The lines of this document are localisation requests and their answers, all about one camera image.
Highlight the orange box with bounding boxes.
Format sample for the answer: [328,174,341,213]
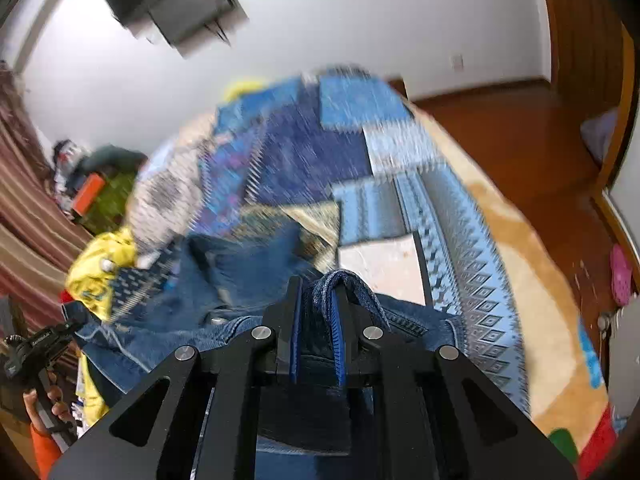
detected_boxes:
[72,174,105,217]

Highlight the small black wall monitor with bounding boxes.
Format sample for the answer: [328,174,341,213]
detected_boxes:
[149,0,235,47]

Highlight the left hand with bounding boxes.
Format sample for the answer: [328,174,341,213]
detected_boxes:
[23,385,73,436]

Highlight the grey plush toy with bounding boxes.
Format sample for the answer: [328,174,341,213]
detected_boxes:
[79,144,148,174]

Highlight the striped red curtain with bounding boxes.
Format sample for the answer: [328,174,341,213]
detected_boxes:
[1,64,91,330]

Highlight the brown wooden door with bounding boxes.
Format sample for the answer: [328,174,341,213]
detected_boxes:
[546,0,639,192]

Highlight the green patterned storage bag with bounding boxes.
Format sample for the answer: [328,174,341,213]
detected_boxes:
[79,172,136,235]

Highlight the navy dotted patterned cloth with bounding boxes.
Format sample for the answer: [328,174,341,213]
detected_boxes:
[107,247,179,322]

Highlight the orange sleeve forearm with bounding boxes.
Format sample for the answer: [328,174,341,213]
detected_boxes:
[29,425,62,480]

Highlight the white sliding wardrobe door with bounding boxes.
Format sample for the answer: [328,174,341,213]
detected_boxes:
[592,103,640,289]

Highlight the blue denim jacket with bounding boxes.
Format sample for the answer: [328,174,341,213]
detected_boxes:
[63,223,465,479]

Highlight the blue patchwork bed cover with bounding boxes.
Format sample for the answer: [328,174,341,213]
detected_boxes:
[126,67,530,410]

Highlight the beige plush blanket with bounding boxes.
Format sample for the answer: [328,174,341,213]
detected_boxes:
[409,105,616,479]

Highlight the pink slipper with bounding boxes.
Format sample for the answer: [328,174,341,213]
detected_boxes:
[610,244,632,307]

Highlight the white wall socket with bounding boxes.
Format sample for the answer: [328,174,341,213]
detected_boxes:
[450,53,464,72]

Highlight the yellow printed blanket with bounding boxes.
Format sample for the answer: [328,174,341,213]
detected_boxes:
[65,226,137,428]

